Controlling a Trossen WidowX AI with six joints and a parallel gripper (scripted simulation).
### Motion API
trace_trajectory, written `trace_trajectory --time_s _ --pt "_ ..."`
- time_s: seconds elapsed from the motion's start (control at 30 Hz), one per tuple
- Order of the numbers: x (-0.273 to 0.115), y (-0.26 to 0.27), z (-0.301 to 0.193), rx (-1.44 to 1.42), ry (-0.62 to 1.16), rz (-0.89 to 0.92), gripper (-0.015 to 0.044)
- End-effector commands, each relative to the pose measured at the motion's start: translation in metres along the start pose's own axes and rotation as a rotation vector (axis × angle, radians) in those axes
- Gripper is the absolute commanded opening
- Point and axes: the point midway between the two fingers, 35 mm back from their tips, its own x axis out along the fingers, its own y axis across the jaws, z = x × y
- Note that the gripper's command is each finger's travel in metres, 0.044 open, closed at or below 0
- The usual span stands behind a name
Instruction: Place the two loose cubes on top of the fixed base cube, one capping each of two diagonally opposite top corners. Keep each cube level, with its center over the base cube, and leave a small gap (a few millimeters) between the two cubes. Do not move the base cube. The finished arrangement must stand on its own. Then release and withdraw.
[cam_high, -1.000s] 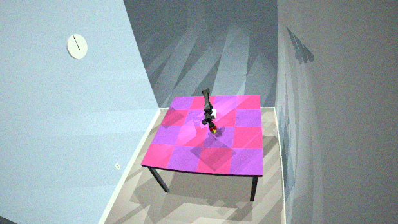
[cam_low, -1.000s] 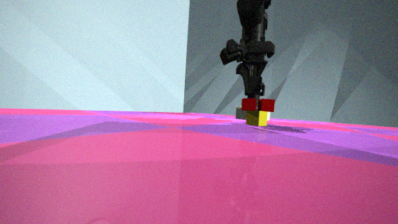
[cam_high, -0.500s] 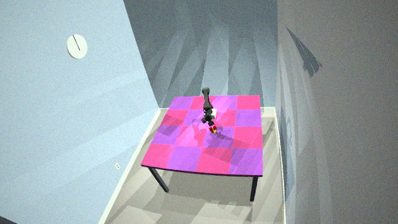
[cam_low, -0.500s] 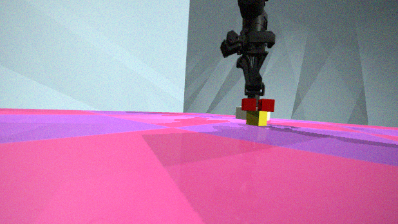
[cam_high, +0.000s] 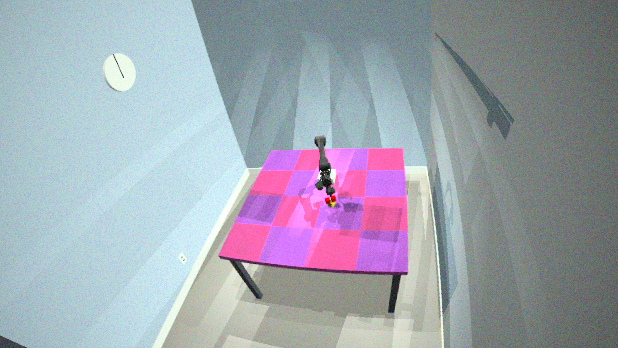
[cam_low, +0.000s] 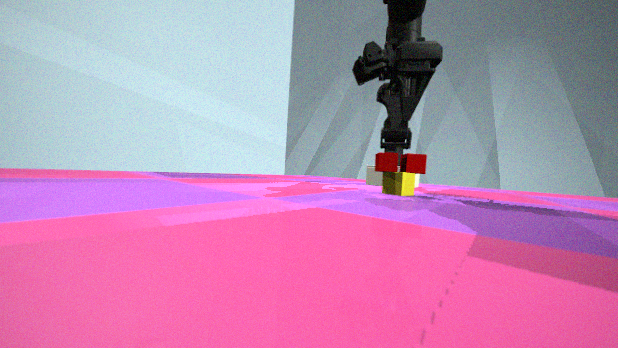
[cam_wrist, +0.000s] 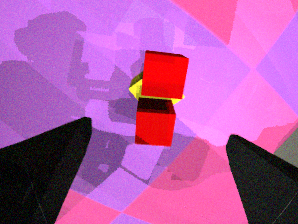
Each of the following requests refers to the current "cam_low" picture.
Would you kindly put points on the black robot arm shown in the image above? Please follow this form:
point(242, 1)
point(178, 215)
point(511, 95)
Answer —
point(403, 15)

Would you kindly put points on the red cube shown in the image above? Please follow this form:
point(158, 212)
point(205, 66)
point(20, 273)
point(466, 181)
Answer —
point(386, 162)
point(413, 163)

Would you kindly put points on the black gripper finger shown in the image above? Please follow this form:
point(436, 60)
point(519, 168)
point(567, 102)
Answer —
point(412, 84)
point(393, 108)

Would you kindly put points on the yellow cube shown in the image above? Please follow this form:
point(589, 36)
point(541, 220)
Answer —
point(398, 183)

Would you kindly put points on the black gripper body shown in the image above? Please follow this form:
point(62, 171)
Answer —
point(410, 51)

